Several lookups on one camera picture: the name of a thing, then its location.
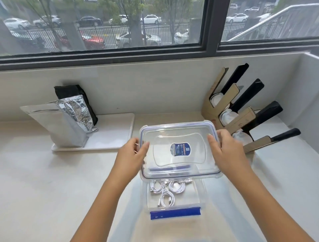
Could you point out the clear container lid blue seal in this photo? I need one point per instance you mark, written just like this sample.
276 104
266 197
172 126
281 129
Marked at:
162 144

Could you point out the person's left hand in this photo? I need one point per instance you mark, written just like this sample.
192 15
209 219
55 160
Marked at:
127 164

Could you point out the cardboard cup dispenser rack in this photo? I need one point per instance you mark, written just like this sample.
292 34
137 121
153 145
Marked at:
209 109

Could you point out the white cup lid stack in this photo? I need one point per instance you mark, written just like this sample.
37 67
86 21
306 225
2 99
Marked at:
215 99
241 138
226 117

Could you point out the white rectangular tray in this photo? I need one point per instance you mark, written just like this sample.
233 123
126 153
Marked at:
112 132

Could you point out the beige car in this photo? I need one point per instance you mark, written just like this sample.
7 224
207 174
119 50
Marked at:
152 40

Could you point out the clear plastic container blue clips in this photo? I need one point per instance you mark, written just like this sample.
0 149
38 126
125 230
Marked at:
189 199

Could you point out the person's left forearm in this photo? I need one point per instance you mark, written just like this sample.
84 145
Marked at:
99 212

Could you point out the black window frame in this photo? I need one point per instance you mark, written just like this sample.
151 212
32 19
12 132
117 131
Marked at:
211 25

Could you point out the person's right forearm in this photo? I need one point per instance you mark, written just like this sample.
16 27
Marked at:
269 207

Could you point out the silver foil bag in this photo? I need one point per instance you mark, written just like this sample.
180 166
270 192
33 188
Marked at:
54 124

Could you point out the white stair railing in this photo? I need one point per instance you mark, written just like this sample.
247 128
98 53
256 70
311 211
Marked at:
269 21

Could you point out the red car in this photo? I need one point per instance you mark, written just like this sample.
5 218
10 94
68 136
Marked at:
93 41

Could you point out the black bag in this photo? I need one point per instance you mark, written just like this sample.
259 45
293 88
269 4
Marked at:
67 91

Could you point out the person's right hand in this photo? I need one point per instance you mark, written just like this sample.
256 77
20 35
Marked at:
229 154

